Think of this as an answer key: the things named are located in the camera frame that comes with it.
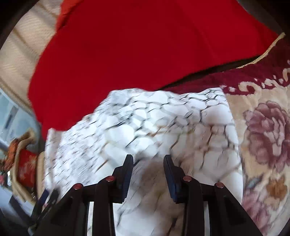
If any white black patterned coat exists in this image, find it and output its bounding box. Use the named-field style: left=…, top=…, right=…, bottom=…
left=43, top=88, right=243, bottom=235

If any beige garment on box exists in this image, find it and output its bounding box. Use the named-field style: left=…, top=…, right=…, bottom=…
left=6, top=129, right=38, bottom=205

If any red gift box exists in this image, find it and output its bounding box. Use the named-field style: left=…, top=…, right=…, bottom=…
left=17, top=149, right=37, bottom=188

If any orange black folded cloth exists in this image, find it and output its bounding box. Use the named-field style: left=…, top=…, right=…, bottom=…
left=3, top=139, right=20, bottom=172

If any floral plush blanket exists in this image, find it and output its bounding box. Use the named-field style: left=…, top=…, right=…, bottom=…
left=169, top=33, right=289, bottom=235

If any dotted beige curtain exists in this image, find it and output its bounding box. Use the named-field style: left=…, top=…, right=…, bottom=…
left=1, top=1, right=62, bottom=113

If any red sofa cover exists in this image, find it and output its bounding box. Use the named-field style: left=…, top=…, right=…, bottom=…
left=28, top=1, right=278, bottom=138

